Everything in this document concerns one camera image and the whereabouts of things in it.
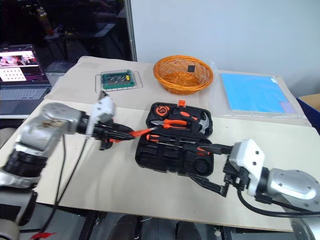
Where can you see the grey metal pole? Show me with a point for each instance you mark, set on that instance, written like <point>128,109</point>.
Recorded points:
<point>132,30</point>

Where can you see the black plastic tool case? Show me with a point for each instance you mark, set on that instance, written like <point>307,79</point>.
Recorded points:
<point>172,160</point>

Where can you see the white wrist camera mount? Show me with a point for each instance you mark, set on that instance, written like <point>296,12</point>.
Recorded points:
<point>247,155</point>
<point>103,107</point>

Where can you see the orange black tape measure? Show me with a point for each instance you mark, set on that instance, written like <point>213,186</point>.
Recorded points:
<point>162,110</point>

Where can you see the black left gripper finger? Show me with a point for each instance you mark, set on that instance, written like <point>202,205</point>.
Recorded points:
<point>120,138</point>
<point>125,127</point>

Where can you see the green circuit board clear case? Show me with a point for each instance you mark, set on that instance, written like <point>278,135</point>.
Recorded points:
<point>117,80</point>

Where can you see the dark rounded shape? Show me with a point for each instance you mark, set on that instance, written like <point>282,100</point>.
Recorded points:
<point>130,227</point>
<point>188,231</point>

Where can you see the black table frame leg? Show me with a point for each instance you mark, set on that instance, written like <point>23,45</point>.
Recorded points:
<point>90,225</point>

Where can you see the open laptop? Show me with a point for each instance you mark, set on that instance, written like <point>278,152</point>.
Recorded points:
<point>22,85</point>

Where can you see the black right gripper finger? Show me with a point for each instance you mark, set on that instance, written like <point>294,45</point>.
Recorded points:
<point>212,187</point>
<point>222,149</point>

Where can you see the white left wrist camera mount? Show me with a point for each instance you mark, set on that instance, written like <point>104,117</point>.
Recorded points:
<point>103,107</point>

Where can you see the orange wicker basket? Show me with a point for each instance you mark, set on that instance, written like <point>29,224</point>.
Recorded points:
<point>183,77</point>

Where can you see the blue plastic sheet folder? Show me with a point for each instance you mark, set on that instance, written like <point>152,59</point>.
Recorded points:
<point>298,110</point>

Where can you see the blue cardboard box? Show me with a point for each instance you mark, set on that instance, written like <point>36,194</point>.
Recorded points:
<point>311,105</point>

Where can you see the small black square chip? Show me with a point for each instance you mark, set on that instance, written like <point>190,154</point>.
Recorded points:
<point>191,69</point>

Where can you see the blue sheet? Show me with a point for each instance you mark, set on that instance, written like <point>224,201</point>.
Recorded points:
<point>252,92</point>

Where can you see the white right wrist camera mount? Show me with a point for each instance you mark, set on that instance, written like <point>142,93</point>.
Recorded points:
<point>247,155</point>

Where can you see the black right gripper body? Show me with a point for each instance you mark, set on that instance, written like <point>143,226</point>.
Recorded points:
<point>236,178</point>

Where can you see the orange black screwdriver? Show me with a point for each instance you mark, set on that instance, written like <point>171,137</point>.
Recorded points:
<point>153,138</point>
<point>145,131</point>

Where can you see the red tape strip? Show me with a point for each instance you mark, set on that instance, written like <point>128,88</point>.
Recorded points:
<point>43,235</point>

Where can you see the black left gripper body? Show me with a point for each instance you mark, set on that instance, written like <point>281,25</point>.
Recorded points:
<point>103,135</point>

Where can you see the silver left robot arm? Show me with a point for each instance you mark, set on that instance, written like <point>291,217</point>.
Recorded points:
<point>37,135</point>

